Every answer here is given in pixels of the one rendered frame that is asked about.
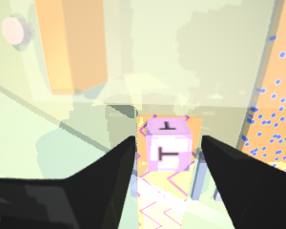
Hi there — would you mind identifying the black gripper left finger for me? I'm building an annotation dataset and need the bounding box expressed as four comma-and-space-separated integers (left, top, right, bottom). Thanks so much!
0, 135, 136, 229

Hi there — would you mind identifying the pink labelled cube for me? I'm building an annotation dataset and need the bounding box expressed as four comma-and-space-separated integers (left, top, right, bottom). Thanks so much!
146, 117, 193, 172

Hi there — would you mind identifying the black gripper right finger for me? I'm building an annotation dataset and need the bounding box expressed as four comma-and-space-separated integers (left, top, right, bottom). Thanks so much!
201, 135, 286, 229

